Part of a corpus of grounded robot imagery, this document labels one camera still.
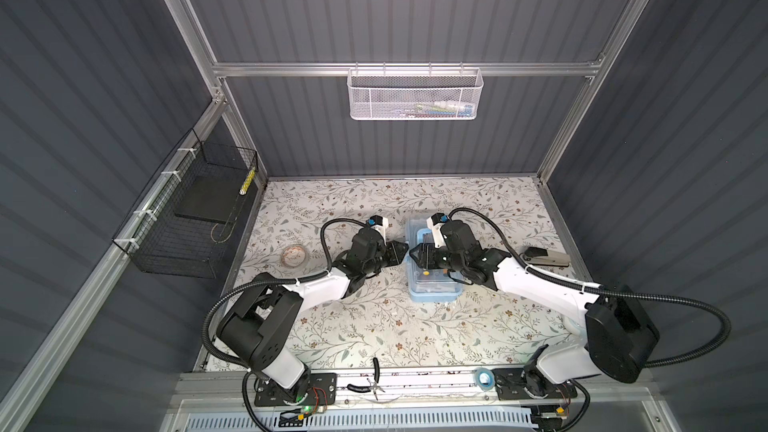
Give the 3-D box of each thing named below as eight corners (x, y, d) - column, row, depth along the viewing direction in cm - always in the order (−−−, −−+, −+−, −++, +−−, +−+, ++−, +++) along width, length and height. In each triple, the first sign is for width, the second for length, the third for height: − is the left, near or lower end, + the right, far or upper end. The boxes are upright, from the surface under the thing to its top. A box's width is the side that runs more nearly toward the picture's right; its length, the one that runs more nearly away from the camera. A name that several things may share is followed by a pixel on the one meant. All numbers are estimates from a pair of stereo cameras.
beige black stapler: (521, 262, 99) (526, 255, 95) (520, 253, 101) (525, 245, 97) (567, 268, 97) (574, 261, 94) (564, 258, 100) (571, 251, 96)
